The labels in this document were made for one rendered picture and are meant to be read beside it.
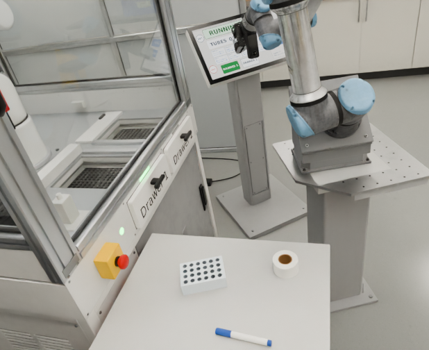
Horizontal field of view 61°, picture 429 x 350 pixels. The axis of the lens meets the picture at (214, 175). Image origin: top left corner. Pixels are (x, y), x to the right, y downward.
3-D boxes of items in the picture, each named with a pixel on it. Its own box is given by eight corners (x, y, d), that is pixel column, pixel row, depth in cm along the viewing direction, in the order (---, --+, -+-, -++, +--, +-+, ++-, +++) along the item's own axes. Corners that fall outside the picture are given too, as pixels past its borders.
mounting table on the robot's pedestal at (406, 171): (367, 144, 170) (368, 121, 163) (430, 200, 133) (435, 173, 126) (273, 165, 168) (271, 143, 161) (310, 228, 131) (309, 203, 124)
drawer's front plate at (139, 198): (171, 177, 141) (164, 153, 135) (141, 229, 118) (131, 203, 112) (167, 177, 141) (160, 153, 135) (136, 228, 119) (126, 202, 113)
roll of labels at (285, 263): (268, 264, 105) (267, 255, 103) (290, 256, 106) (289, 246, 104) (280, 282, 99) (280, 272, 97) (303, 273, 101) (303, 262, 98)
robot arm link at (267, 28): (293, 34, 133) (282, 7, 134) (264, 45, 133) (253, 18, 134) (289, 44, 140) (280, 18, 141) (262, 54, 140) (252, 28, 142)
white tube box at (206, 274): (223, 264, 108) (221, 255, 106) (227, 287, 101) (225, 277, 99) (182, 272, 108) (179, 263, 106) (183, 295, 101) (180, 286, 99)
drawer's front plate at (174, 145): (195, 137, 165) (190, 114, 159) (173, 173, 143) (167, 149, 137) (191, 137, 166) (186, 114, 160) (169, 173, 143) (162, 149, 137)
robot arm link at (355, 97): (371, 118, 123) (386, 103, 110) (332, 132, 123) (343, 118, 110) (356, 87, 126) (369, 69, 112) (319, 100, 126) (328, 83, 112)
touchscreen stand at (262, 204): (312, 212, 232) (309, 52, 176) (250, 241, 220) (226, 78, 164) (271, 176, 272) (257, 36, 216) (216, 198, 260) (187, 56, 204)
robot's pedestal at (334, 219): (348, 256, 199) (355, 133, 157) (377, 301, 174) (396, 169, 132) (295, 269, 197) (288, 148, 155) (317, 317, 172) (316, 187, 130)
